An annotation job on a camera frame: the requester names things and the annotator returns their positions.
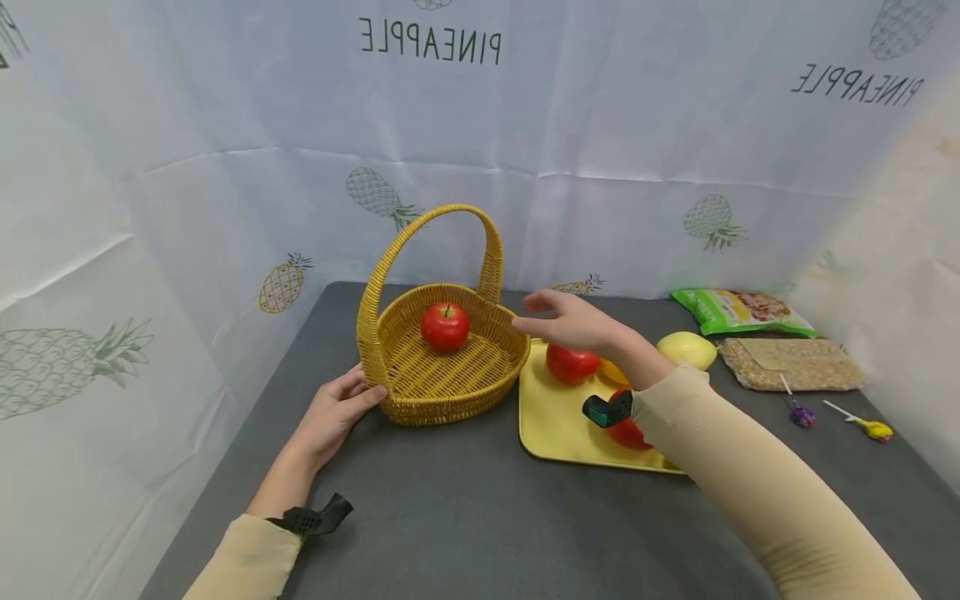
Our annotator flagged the yellow wicker basket with handle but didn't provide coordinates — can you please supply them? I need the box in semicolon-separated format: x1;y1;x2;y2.
356;203;533;428

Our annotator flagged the person's left forearm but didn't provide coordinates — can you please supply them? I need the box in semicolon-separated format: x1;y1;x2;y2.
181;450;320;600

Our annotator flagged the person's right hand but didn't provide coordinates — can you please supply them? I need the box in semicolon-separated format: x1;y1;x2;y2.
511;288;633;365

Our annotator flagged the red apple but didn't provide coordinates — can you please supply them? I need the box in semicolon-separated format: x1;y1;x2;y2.
605;387;654;452
420;302;472;353
546;342;602;386

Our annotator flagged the yellow lollipop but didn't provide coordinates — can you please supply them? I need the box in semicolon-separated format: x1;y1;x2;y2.
822;399;895;443

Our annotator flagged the yellow plastic tray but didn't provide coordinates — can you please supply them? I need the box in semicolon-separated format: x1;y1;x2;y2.
517;337;688;476

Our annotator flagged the clear packet of brown grains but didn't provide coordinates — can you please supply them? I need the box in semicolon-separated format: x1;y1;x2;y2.
717;337;867;393

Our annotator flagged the black wrist band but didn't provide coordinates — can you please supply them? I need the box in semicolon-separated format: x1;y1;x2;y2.
265;492;354;538
582;388;636;430

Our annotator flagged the pale yellow fruit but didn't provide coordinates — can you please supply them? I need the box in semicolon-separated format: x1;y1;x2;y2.
657;331;719;373

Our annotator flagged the purple lollipop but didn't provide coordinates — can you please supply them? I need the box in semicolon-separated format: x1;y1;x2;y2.
778;373;818;429

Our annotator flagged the person's right forearm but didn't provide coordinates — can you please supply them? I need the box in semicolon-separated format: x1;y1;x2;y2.
613;332;923;600

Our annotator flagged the person's left hand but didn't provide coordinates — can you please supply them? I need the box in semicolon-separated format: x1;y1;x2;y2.
287;362;390;476

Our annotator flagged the green snack packet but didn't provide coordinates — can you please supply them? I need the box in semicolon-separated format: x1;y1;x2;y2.
669;287;819;339

